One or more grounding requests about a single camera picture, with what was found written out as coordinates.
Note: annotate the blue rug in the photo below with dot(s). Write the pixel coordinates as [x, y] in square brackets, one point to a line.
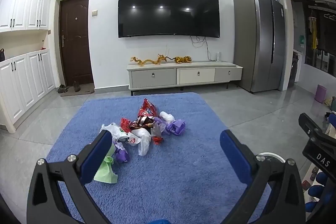
[170, 182]

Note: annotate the white router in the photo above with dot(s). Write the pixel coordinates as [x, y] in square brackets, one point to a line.
[219, 56]

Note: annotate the long golden dragon figurine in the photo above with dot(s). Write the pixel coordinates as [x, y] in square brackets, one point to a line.
[143, 61]

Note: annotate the white round waste bin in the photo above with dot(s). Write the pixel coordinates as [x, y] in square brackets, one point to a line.
[273, 154]

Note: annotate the white tissue wad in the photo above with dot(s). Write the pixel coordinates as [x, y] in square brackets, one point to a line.
[167, 117]

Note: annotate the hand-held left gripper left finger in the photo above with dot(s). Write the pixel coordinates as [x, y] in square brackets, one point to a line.
[95, 158]

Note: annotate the yellow hanging garment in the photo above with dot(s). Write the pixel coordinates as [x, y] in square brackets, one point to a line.
[313, 31]

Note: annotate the white printed plastic bag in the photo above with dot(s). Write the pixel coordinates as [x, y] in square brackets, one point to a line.
[119, 133]

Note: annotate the black handbag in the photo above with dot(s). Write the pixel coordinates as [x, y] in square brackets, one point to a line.
[2, 55]

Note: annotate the small red white wrapper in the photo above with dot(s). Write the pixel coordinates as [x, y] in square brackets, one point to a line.
[157, 139]

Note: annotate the person's right hand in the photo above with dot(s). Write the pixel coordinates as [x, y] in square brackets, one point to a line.
[319, 191]

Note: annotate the white grey television cabinet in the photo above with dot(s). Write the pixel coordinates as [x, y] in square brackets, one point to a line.
[183, 76]

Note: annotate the dark brown snack wrapper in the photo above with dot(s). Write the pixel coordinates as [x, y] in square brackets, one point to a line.
[143, 122]

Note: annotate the red black small box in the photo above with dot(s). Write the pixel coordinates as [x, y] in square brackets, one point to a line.
[305, 184]
[314, 173]

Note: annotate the small dark purple bag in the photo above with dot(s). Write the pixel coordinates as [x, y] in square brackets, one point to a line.
[122, 153]

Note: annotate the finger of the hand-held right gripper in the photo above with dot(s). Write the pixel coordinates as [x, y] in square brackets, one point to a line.
[309, 127]

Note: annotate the pale lavender plastic bag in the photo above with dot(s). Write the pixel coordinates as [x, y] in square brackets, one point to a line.
[159, 124]

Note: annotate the brown entrance door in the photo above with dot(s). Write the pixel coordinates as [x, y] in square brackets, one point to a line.
[76, 40]

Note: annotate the brown doormat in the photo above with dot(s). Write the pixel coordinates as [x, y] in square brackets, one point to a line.
[84, 89]

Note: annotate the purple bucket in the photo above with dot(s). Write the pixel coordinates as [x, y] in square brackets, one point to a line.
[320, 94]

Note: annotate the golden tiger figurine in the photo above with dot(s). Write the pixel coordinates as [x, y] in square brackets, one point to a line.
[182, 59]

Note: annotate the dark shoe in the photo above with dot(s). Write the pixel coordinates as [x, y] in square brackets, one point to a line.
[62, 87]
[76, 86]

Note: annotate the large red snack bag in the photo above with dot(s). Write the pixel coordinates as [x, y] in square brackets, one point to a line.
[148, 108]

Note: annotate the white base cabinets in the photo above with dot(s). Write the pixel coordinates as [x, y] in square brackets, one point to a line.
[23, 82]

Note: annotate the white wall cabinets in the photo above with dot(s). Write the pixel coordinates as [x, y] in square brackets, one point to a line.
[23, 1]

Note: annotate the short golden dragon figurine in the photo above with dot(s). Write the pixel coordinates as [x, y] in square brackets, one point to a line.
[162, 58]

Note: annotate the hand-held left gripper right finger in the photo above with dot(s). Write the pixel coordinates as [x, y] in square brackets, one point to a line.
[233, 158]

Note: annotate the green white sign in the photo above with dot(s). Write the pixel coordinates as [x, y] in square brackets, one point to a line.
[302, 40]

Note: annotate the green plastic bag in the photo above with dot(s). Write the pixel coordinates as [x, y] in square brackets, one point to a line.
[106, 171]

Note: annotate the grey double-door refrigerator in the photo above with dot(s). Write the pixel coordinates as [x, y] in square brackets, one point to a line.
[258, 40]

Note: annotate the purple plastic bag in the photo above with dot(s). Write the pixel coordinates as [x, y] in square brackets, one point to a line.
[176, 127]

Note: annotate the clear plastic bag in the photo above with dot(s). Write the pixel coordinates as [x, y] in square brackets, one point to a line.
[143, 146]

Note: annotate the wall-mounted black television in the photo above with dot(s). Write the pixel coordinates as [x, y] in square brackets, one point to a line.
[168, 9]

